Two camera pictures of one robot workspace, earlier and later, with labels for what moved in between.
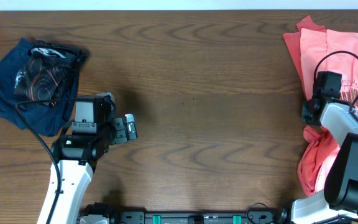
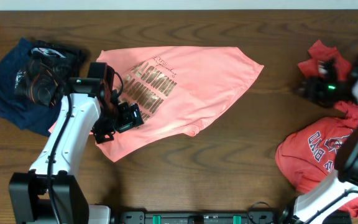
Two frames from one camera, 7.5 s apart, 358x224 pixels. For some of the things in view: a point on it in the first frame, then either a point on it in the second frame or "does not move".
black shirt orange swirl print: x=50 y=73 does not move
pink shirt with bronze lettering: x=353 y=55 to x=179 y=88
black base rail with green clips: x=115 y=216 does not move
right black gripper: x=306 y=117 to x=312 y=88
